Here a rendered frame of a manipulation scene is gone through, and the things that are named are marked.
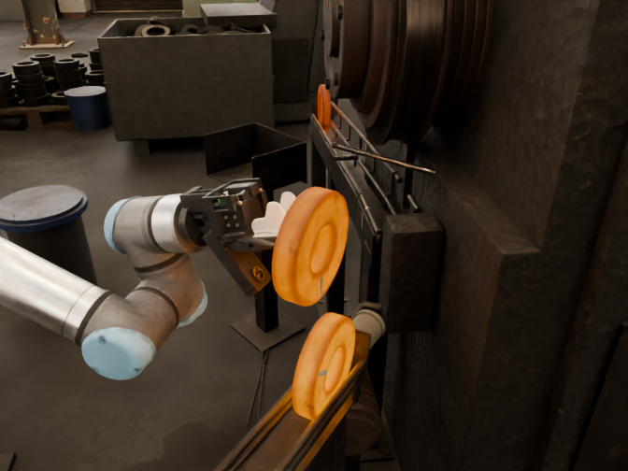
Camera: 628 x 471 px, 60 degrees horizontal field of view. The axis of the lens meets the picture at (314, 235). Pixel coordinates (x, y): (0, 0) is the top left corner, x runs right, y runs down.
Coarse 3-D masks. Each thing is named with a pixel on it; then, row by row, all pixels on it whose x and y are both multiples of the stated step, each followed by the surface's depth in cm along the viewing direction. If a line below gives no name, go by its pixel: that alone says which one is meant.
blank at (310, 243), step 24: (312, 192) 68; (336, 192) 71; (288, 216) 66; (312, 216) 65; (336, 216) 72; (288, 240) 65; (312, 240) 67; (336, 240) 74; (288, 264) 65; (312, 264) 74; (336, 264) 77; (288, 288) 67; (312, 288) 71
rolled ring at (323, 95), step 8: (320, 88) 220; (320, 96) 226; (328, 96) 214; (320, 104) 229; (328, 104) 214; (320, 112) 229; (328, 112) 215; (320, 120) 228; (328, 120) 217; (328, 128) 221
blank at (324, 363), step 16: (320, 320) 77; (336, 320) 78; (320, 336) 75; (336, 336) 77; (352, 336) 84; (304, 352) 74; (320, 352) 73; (336, 352) 83; (352, 352) 86; (304, 368) 73; (320, 368) 73; (336, 368) 83; (304, 384) 73; (320, 384) 75; (336, 384) 82; (304, 400) 74; (320, 400) 76; (304, 416) 77
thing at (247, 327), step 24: (216, 144) 173; (240, 144) 179; (264, 144) 180; (288, 144) 170; (216, 168) 176; (240, 168) 179; (264, 168) 156; (288, 168) 162; (264, 264) 182; (264, 288) 186; (264, 312) 191; (264, 336) 193; (288, 336) 193
